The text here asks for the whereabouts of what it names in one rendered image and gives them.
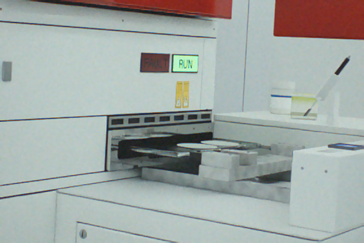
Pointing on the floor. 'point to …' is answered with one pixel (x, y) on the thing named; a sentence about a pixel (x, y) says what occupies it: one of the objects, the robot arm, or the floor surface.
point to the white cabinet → (158, 226)
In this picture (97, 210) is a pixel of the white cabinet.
